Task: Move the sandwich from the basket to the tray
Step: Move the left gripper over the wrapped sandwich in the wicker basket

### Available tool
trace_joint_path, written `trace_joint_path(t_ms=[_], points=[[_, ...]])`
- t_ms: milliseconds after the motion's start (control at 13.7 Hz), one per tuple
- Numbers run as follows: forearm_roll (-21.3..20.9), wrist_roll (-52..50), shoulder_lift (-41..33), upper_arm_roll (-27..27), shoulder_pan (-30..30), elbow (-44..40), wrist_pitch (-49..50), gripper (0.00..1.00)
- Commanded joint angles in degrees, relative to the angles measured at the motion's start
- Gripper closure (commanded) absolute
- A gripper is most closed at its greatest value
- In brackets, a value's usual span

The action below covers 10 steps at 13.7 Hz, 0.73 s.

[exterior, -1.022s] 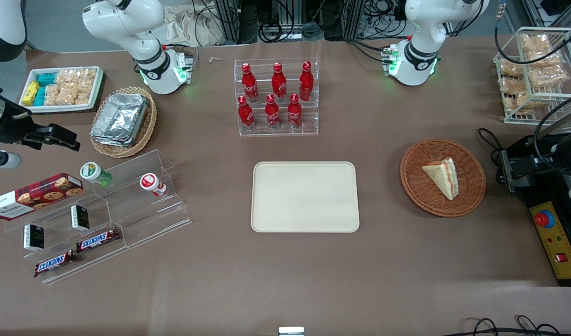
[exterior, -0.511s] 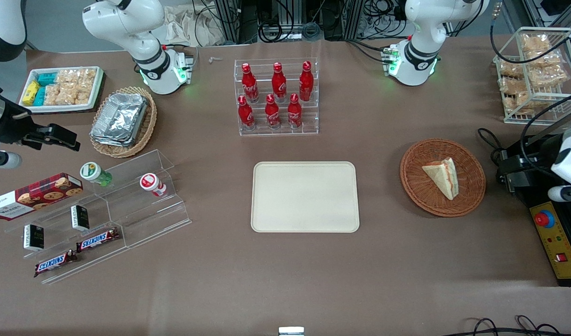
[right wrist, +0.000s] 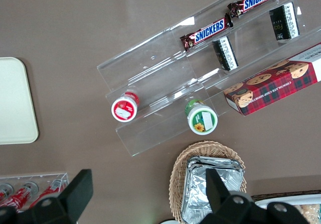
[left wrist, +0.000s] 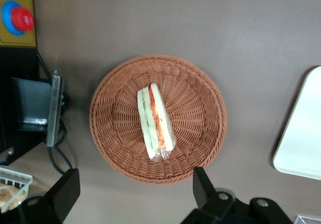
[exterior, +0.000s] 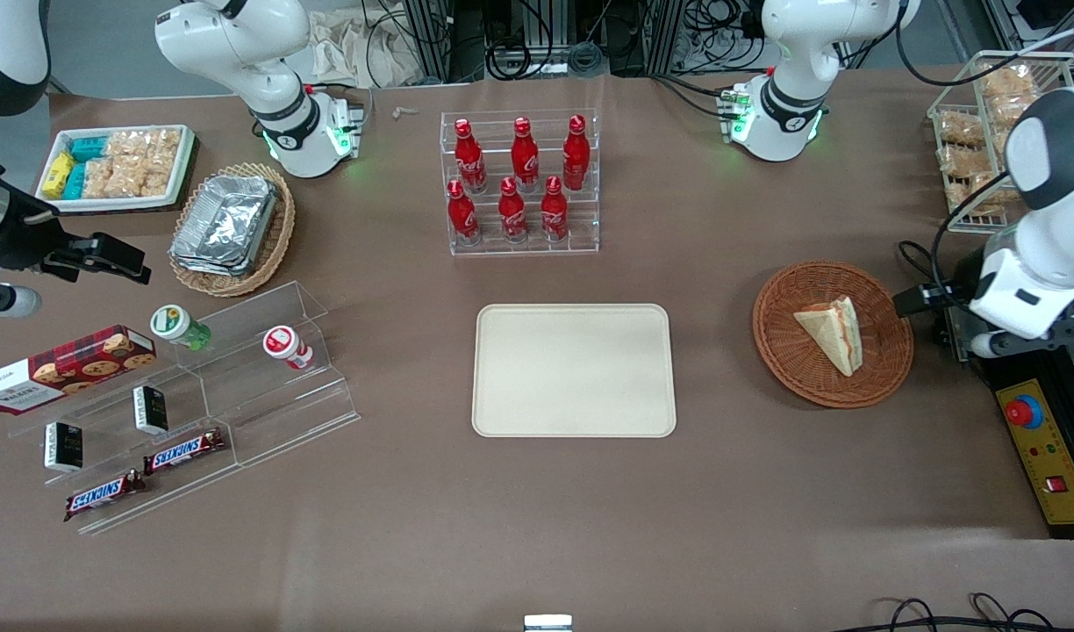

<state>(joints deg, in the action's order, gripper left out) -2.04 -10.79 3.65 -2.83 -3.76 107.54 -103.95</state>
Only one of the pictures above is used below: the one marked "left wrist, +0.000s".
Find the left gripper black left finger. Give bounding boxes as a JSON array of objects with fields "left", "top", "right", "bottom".
[{"left": 17, "top": 168, "right": 81, "bottom": 224}]

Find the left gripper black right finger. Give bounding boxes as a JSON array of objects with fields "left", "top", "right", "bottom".
[{"left": 180, "top": 167, "right": 294, "bottom": 224}]

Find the triangle sandwich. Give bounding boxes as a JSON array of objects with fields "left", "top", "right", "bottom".
[{"left": 136, "top": 82, "right": 177, "bottom": 163}]

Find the round brown wicker basket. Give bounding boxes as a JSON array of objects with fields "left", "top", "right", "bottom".
[{"left": 89, "top": 54, "right": 228, "bottom": 184}]

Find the cream plastic tray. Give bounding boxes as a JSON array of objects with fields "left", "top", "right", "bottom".
[{"left": 272, "top": 65, "right": 321, "bottom": 181}]

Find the clear bag of fried snacks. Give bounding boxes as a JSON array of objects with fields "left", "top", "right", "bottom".
[{"left": 0, "top": 182, "right": 27, "bottom": 211}]

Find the black controller box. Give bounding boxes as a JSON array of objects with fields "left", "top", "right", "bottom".
[{"left": 11, "top": 77, "right": 53, "bottom": 132}]

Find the clear acrylic bottle rack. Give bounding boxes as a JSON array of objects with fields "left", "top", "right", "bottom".
[{"left": 293, "top": 214, "right": 321, "bottom": 224}]

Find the black control stand base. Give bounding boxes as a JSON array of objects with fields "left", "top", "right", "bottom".
[{"left": 0, "top": 47, "right": 43, "bottom": 166}]

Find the yellow control panel box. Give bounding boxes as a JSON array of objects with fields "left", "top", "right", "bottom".
[{"left": 0, "top": 0, "right": 37, "bottom": 48}]

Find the red emergency stop button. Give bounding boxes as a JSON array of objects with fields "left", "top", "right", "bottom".
[{"left": 1, "top": 0, "right": 35, "bottom": 36}]

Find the white wire rack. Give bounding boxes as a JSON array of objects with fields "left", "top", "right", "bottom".
[{"left": 0, "top": 166, "right": 34, "bottom": 214}]

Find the grey metal bracket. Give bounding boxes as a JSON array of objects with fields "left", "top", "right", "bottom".
[{"left": 46, "top": 70, "right": 64, "bottom": 148}]

